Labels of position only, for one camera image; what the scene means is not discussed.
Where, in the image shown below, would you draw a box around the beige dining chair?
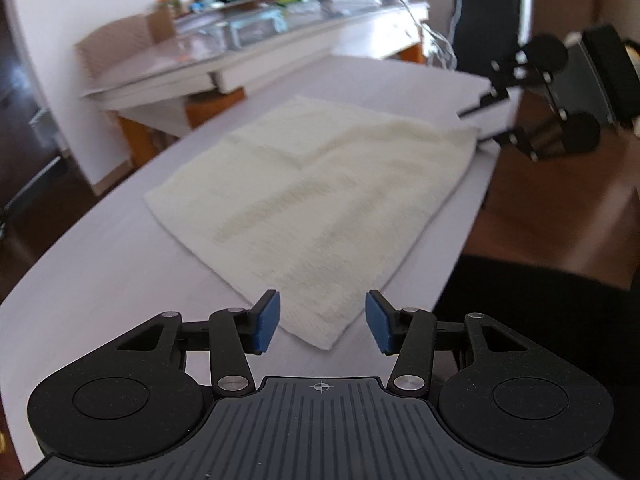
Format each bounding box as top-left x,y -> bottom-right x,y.
74,11 -> 177,82

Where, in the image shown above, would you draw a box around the person's dark trouser leg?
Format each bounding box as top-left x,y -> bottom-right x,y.
434,254 -> 640,478

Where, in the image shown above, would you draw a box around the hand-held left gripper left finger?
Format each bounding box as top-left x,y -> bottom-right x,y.
116,289 -> 281,397

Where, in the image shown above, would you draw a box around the stack of white plastic boxes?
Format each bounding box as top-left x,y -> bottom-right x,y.
319,0 -> 383,15

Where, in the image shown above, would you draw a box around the dark wooden door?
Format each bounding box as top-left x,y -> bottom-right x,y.
0,7 -> 68,256

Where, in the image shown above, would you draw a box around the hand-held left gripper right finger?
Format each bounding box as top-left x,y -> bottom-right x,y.
365,289 -> 526,397

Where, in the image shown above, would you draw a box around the black cabinet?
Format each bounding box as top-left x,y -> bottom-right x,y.
446,0 -> 525,77

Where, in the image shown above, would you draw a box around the glass-topped dining table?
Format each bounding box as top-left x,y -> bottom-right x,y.
75,0 -> 433,171

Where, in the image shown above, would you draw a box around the cream towel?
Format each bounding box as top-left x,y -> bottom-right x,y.
144,95 -> 481,352

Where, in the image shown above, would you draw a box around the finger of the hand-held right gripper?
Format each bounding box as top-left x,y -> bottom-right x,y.
457,49 -> 555,117
479,109 -> 569,163

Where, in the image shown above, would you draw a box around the white cables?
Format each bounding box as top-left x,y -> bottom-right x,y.
399,0 -> 459,69

